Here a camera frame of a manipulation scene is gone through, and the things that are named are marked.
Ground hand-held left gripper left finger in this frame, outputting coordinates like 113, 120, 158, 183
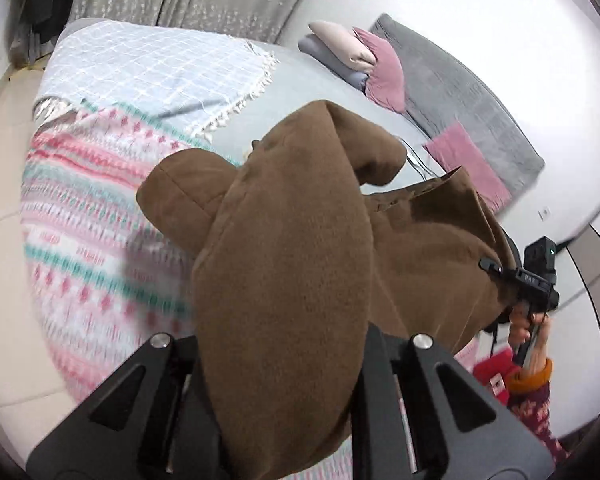
26, 332, 231, 480

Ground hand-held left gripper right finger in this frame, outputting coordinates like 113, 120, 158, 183
349, 322, 556, 480

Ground brown coat with fur collar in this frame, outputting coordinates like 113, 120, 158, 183
136, 99, 522, 480

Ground person's right forearm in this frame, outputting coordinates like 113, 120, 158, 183
505, 316, 574, 466

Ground hanging dark clothes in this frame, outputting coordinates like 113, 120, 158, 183
7, 0, 77, 67

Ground person's right hand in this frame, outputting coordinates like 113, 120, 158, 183
507, 305, 540, 358

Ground red cloth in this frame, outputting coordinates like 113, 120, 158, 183
472, 348, 522, 409

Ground white wardrobe door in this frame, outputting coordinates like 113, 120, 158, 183
550, 222, 600, 441

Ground pink pillow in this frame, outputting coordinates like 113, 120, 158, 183
422, 121, 512, 212
352, 27, 407, 112

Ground patterned knit blanket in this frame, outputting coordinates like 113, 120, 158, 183
20, 101, 481, 480

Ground grey padded headboard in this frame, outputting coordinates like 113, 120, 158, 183
369, 12, 546, 211

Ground grey-blue pillow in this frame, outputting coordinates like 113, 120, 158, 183
298, 35, 370, 92

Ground bed with grey-blue sheet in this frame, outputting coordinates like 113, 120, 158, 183
32, 17, 438, 183

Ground beige pillow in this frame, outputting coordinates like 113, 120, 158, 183
308, 20, 377, 69

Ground light blue checked fringed blanket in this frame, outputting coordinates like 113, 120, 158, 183
34, 21, 281, 142

